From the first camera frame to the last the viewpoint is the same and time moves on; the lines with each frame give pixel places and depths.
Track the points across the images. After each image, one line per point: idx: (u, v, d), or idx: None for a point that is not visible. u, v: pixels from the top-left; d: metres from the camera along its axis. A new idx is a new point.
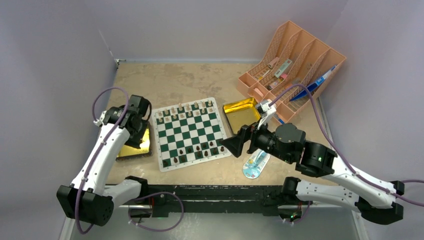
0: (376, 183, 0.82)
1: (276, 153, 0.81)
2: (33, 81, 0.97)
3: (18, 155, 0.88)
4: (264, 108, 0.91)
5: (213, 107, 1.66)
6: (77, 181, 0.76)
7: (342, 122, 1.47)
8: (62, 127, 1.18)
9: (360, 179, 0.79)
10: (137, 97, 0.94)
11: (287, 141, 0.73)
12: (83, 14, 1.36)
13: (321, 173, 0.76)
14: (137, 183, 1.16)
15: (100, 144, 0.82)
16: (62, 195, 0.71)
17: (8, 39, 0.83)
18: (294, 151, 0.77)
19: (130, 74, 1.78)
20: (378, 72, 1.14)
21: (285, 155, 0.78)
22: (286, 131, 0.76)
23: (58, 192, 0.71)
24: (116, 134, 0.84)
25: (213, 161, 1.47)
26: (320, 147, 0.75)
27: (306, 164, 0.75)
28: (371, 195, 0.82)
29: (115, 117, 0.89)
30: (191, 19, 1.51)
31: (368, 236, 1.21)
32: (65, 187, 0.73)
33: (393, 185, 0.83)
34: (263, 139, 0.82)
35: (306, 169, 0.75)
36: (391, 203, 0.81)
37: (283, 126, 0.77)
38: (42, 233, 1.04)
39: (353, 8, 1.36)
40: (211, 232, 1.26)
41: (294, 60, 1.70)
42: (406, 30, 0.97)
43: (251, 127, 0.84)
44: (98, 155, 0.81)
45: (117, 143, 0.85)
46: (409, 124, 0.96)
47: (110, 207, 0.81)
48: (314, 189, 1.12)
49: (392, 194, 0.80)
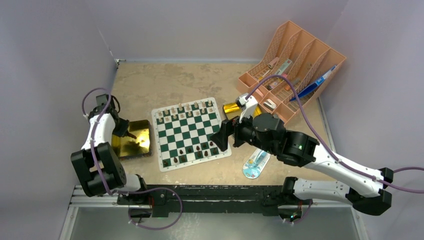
0: (362, 170, 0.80)
1: (258, 144, 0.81)
2: (33, 81, 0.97)
3: (18, 155, 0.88)
4: (241, 102, 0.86)
5: (213, 107, 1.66)
6: (86, 145, 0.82)
7: (343, 121, 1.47)
8: (62, 127, 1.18)
9: (343, 166, 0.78)
10: (102, 95, 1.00)
11: (263, 130, 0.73)
12: (83, 15, 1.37)
13: (302, 162, 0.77)
14: (135, 176, 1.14)
15: (94, 122, 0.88)
16: (77, 158, 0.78)
17: (8, 39, 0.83)
18: (273, 140, 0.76)
19: (130, 74, 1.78)
20: (378, 73, 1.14)
21: (266, 145, 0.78)
22: (263, 120, 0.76)
23: (72, 159, 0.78)
24: (106, 115, 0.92)
25: (213, 161, 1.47)
26: (304, 137, 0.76)
27: (287, 153, 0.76)
28: (356, 182, 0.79)
29: (97, 111, 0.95)
30: (192, 19, 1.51)
31: (368, 236, 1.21)
32: (78, 154, 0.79)
33: (380, 173, 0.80)
34: (246, 131, 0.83)
35: (286, 157, 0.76)
36: (377, 191, 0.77)
37: (261, 116, 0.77)
38: (42, 233, 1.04)
39: (352, 9, 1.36)
40: (211, 233, 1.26)
41: (294, 60, 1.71)
42: (405, 31, 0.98)
43: (232, 122, 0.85)
44: (96, 130, 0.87)
45: (109, 121, 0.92)
46: (409, 125, 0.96)
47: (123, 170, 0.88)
48: (310, 186, 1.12)
49: (378, 180, 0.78)
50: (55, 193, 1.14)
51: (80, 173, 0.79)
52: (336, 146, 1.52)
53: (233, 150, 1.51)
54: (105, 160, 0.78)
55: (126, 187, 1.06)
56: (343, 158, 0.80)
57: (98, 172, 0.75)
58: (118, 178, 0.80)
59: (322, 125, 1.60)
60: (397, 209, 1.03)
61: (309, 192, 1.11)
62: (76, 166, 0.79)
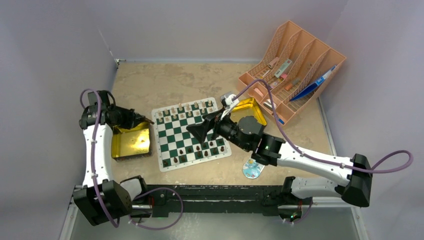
0: (328, 158, 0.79)
1: (235, 142, 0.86)
2: (33, 81, 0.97)
3: (17, 155, 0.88)
4: (228, 102, 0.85)
5: (213, 107, 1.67)
6: (89, 181, 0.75)
7: (342, 122, 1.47)
8: (63, 127, 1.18)
9: (309, 158, 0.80)
10: (93, 93, 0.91)
11: (248, 133, 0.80)
12: (83, 14, 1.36)
13: (272, 161, 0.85)
14: (137, 179, 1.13)
15: (91, 143, 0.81)
16: (80, 199, 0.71)
17: (9, 39, 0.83)
18: (252, 141, 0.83)
19: (130, 75, 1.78)
20: (377, 72, 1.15)
21: (244, 144, 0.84)
22: (248, 123, 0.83)
23: (75, 198, 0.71)
24: (102, 130, 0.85)
25: (213, 161, 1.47)
26: (273, 139, 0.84)
27: (260, 154, 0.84)
28: (325, 172, 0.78)
29: (90, 118, 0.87)
30: (192, 19, 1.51)
31: (368, 236, 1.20)
32: (81, 190, 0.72)
33: (350, 159, 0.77)
34: (225, 129, 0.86)
35: (260, 157, 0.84)
36: (346, 177, 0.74)
37: (246, 119, 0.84)
38: (42, 233, 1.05)
39: (352, 9, 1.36)
40: (211, 233, 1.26)
41: (294, 60, 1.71)
42: (405, 31, 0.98)
43: (215, 119, 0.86)
44: (95, 153, 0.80)
45: (106, 138, 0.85)
46: (409, 125, 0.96)
47: (128, 196, 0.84)
48: (305, 183, 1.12)
49: (345, 166, 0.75)
50: (54, 193, 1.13)
51: (84, 210, 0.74)
52: (336, 146, 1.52)
53: (233, 150, 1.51)
54: (110, 197, 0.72)
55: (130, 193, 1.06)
56: (308, 150, 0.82)
57: (104, 210, 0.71)
58: (124, 208, 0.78)
59: (322, 125, 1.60)
60: (397, 211, 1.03)
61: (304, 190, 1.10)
62: (79, 205, 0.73)
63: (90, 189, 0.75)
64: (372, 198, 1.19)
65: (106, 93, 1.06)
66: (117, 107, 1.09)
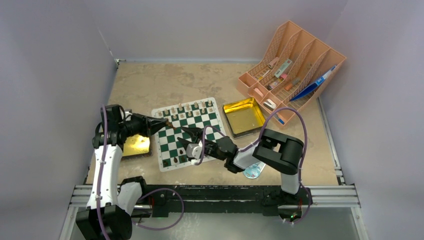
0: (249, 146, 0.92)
1: (214, 154, 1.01)
2: (34, 80, 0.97)
3: (17, 154, 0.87)
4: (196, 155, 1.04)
5: (213, 107, 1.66)
6: (93, 203, 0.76)
7: (343, 121, 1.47)
8: (62, 127, 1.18)
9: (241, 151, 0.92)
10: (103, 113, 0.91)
11: (224, 151, 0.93)
12: (83, 14, 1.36)
13: (240, 169, 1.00)
14: (137, 183, 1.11)
15: (100, 164, 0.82)
16: (82, 219, 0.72)
17: (8, 38, 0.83)
18: (226, 156, 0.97)
19: (130, 75, 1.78)
20: (378, 72, 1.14)
21: (222, 156, 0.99)
22: (226, 142, 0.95)
23: (77, 218, 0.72)
24: (112, 151, 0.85)
25: (213, 161, 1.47)
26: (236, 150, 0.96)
27: (231, 165, 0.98)
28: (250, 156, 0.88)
29: (102, 139, 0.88)
30: (191, 18, 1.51)
31: (368, 236, 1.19)
32: (84, 212, 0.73)
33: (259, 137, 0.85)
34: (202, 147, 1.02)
35: (231, 167, 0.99)
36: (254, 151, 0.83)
37: (224, 138, 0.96)
38: (42, 233, 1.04)
39: (352, 9, 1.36)
40: (211, 232, 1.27)
41: (293, 60, 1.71)
42: (406, 30, 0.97)
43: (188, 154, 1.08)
44: (102, 175, 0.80)
45: (115, 159, 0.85)
46: (409, 124, 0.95)
47: (129, 221, 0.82)
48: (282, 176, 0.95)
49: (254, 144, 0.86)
50: (54, 192, 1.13)
51: (84, 231, 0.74)
52: (336, 146, 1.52)
53: None
54: (111, 218, 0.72)
55: (133, 200, 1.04)
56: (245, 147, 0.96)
57: (103, 231, 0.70)
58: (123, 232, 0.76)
59: (322, 125, 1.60)
60: (396, 210, 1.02)
61: (287, 182, 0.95)
62: (79, 226, 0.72)
63: (93, 212, 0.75)
64: (371, 198, 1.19)
65: (119, 106, 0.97)
66: (132, 116, 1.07)
